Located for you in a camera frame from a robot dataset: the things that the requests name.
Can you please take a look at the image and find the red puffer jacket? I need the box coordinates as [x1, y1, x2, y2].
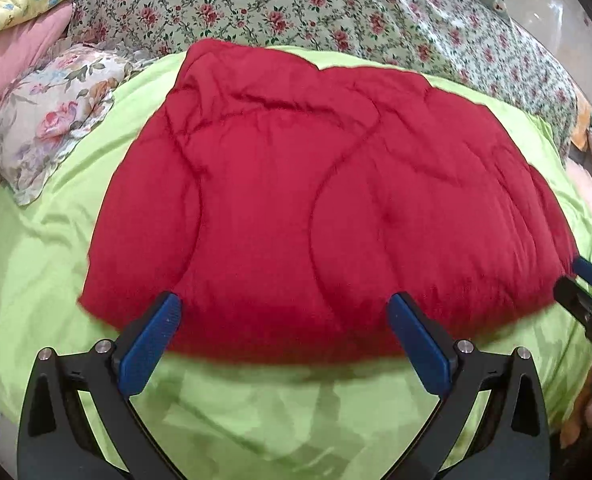
[78, 39, 579, 366]

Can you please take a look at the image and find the small rose print quilt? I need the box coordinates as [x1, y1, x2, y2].
[68, 0, 579, 148]

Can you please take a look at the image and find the orange cloth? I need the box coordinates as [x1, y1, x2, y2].
[570, 92, 592, 151]

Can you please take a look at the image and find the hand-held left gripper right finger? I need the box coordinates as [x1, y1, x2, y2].
[387, 292, 551, 480]

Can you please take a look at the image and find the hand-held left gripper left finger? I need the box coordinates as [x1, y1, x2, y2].
[17, 291, 183, 480]

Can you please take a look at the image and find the light green bed sheet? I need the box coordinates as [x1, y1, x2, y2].
[0, 45, 592, 480]

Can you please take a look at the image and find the large rose print pillow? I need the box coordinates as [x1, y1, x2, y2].
[0, 42, 149, 207]

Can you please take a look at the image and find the pink pillow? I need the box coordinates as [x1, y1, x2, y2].
[0, 2, 74, 121]

